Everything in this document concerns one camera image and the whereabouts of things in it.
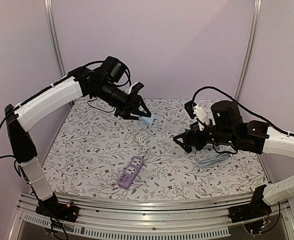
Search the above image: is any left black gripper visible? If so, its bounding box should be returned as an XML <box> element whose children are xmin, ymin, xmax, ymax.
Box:
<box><xmin>92</xmin><ymin>80</ymin><xmax>152</xmax><ymax>121</ymax></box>

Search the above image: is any light blue charger plug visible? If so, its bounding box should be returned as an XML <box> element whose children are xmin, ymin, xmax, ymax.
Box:
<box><xmin>139</xmin><ymin>116</ymin><xmax>155</xmax><ymax>126</ymax></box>

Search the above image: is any grey power strip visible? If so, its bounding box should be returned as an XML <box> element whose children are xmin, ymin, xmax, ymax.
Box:
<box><xmin>203</xmin><ymin>144</ymin><xmax>216</xmax><ymax>150</ymax></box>

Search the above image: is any purple power strip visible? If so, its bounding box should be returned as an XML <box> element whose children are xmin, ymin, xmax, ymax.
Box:
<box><xmin>117</xmin><ymin>156</ymin><xmax>144</xmax><ymax>190</ymax></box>

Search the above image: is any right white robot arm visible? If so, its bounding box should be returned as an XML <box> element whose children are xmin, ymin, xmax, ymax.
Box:
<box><xmin>173</xmin><ymin>120</ymin><xmax>294</xmax><ymax>218</ymax></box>

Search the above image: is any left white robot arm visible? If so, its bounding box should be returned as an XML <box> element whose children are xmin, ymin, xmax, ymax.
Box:
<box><xmin>5</xmin><ymin>62</ymin><xmax>152</xmax><ymax>217</ymax></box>

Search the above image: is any floral table mat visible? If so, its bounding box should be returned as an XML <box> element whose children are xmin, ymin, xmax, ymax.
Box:
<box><xmin>43</xmin><ymin>99</ymin><xmax>268</xmax><ymax>202</ymax></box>

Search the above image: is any white coiled cable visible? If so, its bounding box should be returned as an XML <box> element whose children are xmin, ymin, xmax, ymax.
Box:
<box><xmin>133</xmin><ymin>132</ymin><xmax>150</xmax><ymax>157</ymax></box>

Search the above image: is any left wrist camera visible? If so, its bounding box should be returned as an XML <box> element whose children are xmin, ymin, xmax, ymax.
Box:
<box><xmin>127</xmin><ymin>82</ymin><xmax>144</xmax><ymax>95</ymax></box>

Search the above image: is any grey power strip cable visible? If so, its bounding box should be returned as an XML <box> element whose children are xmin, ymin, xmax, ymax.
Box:
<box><xmin>195</xmin><ymin>152</ymin><xmax>232</xmax><ymax>169</ymax></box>

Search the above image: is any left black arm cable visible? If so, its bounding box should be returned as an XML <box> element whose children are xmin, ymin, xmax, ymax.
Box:
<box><xmin>86</xmin><ymin>59</ymin><xmax>133</xmax><ymax>87</ymax></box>

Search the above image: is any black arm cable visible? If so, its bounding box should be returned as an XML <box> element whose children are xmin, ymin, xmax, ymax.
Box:
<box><xmin>86</xmin><ymin>59</ymin><xmax>133</xmax><ymax>87</ymax></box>
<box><xmin>191</xmin><ymin>86</ymin><xmax>294</xmax><ymax>141</ymax></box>

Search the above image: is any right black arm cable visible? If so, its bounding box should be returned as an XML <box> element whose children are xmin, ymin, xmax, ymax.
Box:
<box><xmin>191</xmin><ymin>86</ymin><xmax>294</xmax><ymax>141</ymax></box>

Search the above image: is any aluminium front rail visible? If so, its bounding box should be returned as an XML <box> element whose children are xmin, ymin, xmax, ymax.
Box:
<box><xmin>8</xmin><ymin>192</ymin><xmax>294</xmax><ymax>240</ymax></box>

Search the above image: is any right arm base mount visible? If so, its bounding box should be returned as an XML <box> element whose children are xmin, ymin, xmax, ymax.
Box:
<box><xmin>228</xmin><ymin>184</ymin><xmax>272</xmax><ymax>223</ymax></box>

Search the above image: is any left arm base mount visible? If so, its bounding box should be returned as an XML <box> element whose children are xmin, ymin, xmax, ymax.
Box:
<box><xmin>35</xmin><ymin>194</ymin><xmax>80</xmax><ymax>223</ymax></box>

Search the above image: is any left aluminium frame post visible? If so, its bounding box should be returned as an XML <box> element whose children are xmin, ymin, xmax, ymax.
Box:
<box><xmin>43</xmin><ymin>0</ymin><xmax>66</xmax><ymax>77</ymax></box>

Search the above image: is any aluminium frame post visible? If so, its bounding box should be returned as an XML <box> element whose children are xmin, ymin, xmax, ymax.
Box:
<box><xmin>234</xmin><ymin>0</ymin><xmax>262</xmax><ymax>101</ymax></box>
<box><xmin>43</xmin><ymin>0</ymin><xmax>66</xmax><ymax>77</ymax></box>

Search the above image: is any right aluminium frame post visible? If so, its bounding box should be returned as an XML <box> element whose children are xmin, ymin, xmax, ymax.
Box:
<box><xmin>234</xmin><ymin>0</ymin><xmax>262</xmax><ymax>101</ymax></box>

